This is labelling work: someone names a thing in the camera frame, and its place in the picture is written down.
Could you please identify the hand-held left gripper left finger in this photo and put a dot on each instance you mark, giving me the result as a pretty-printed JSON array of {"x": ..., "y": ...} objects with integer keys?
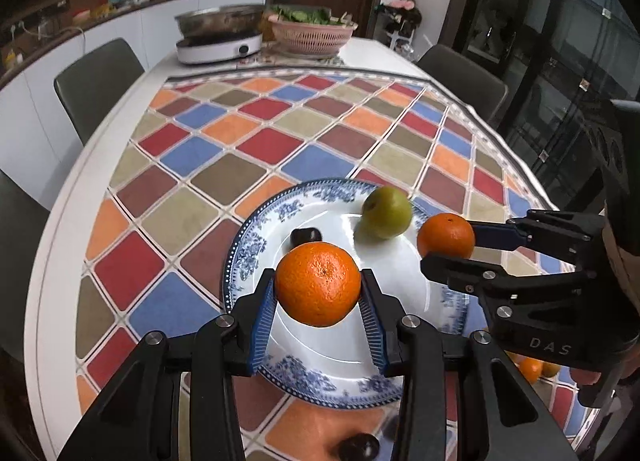
[{"x": 262, "y": 326}]

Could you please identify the white rack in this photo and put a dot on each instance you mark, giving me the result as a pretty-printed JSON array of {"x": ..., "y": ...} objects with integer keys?
[{"x": 400, "y": 33}]

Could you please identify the large orange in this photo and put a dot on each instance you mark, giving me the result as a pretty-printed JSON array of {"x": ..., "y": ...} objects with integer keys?
[{"x": 318, "y": 285}]

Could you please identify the pink soft toy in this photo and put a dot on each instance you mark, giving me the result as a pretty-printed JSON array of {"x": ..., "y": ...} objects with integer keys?
[{"x": 404, "y": 2}]

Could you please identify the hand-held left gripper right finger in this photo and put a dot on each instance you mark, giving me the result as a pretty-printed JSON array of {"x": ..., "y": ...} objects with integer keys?
[{"x": 375, "y": 326}]

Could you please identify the dark plum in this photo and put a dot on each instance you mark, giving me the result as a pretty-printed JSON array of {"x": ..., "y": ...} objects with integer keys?
[
  {"x": 360, "y": 447},
  {"x": 305, "y": 236}
]

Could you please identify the person's right hand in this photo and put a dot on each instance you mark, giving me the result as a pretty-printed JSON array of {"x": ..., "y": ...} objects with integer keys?
[{"x": 587, "y": 377}]

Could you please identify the white lower cabinet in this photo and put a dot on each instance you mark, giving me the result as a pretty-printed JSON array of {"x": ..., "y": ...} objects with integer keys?
[{"x": 45, "y": 106}]

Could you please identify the colourful checkered tablecloth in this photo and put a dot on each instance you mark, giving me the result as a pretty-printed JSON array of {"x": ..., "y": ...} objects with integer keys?
[{"x": 280, "y": 141}]

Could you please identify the green leafy vegetables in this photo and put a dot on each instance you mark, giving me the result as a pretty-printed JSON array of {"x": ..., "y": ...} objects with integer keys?
[{"x": 305, "y": 14}]

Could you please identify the green round fruit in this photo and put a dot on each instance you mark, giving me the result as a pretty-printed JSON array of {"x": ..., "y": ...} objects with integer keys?
[{"x": 386, "y": 212}]

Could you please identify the metal pot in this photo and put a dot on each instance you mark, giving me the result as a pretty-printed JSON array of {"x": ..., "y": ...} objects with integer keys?
[{"x": 220, "y": 21}]

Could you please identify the blue patterned white plate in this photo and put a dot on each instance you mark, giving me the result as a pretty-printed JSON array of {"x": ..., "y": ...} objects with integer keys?
[{"x": 320, "y": 356}]

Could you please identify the black framed glass sliding door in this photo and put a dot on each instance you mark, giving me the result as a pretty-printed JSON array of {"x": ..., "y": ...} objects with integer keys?
[{"x": 545, "y": 41}]

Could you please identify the small orange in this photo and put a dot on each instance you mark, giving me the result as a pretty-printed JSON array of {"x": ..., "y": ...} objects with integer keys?
[
  {"x": 446, "y": 236},
  {"x": 530, "y": 370}
]

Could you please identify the pink colander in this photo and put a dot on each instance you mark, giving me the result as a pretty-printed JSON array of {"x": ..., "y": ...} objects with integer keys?
[{"x": 310, "y": 36}]

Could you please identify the grey dining chair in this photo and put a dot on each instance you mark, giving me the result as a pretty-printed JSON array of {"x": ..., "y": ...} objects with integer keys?
[
  {"x": 462, "y": 78},
  {"x": 100, "y": 86},
  {"x": 20, "y": 251}
]

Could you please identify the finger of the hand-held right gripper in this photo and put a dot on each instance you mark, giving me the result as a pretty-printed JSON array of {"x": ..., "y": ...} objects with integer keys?
[
  {"x": 500, "y": 237},
  {"x": 465, "y": 273}
]

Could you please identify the white induction cooker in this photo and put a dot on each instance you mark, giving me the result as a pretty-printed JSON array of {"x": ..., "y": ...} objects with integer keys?
[{"x": 215, "y": 50}]

